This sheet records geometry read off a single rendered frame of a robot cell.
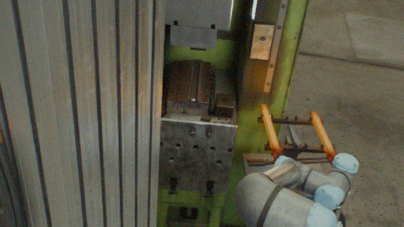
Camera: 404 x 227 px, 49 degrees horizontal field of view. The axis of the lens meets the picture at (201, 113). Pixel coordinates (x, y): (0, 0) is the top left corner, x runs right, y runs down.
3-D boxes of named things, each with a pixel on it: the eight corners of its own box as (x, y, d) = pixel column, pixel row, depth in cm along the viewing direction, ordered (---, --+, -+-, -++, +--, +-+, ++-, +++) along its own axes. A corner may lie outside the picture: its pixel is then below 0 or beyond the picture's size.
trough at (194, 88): (198, 103, 209) (199, 100, 208) (187, 101, 209) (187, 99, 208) (202, 62, 244) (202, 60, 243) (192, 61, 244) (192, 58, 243)
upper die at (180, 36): (214, 50, 193) (217, 29, 188) (169, 45, 193) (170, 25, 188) (216, 14, 228) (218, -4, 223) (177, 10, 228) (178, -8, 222)
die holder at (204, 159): (226, 194, 233) (237, 126, 208) (154, 187, 233) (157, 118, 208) (225, 132, 280) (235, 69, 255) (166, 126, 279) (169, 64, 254)
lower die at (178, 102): (207, 116, 213) (209, 101, 208) (166, 112, 213) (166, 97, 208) (209, 74, 248) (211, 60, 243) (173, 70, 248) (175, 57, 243)
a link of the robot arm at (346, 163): (330, 161, 132) (339, 147, 139) (321, 188, 139) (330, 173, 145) (355, 172, 129) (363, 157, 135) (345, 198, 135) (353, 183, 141)
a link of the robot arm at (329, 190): (298, 200, 131) (312, 180, 139) (334, 217, 127) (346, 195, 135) (304, 180, 127) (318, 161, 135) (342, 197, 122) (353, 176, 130)
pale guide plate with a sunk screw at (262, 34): (268, 60, 208) (274, 26, 199) (249, 58, 208) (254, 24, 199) (267, 58, 210) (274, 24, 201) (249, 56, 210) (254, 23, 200)
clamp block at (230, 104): (232, 118, 213) (233, 107, 210) (214, 116, 213) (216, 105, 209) (231, 104, 223) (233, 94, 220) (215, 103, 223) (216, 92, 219)
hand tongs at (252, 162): (356, 156, 233) (356, 154, 232) (359, 161, 229) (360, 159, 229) (247, 161, 222) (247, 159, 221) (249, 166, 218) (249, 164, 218)
